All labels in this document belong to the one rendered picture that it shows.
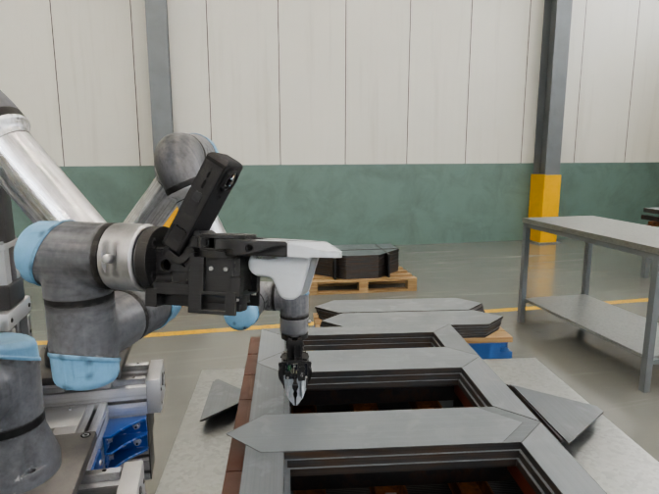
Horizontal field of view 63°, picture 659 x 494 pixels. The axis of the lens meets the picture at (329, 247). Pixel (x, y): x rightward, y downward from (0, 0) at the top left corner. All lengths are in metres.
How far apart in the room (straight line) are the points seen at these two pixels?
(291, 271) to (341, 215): 7.96
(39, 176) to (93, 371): 0.29
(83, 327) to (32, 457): 0.39
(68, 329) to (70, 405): 0.83
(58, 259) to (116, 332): 0.11
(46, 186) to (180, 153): 0.51
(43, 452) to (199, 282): 0.53
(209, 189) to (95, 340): 0.22
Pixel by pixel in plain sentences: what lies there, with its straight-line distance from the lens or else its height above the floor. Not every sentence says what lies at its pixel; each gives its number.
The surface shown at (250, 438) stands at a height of 0.87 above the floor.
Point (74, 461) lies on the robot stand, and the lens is 1.07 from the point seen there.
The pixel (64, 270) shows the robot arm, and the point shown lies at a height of 1.43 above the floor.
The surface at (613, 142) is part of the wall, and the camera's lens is 10.66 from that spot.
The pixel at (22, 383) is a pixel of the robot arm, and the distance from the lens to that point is 0.97.
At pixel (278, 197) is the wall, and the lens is 8.29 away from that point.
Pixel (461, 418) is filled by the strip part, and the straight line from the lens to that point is 1.51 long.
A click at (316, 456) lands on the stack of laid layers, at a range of 1.34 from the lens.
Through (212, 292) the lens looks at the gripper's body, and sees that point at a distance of 0.56.
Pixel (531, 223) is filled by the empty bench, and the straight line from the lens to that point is 4.95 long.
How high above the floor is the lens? 1.56
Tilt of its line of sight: 10 degrees down
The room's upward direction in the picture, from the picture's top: straight up
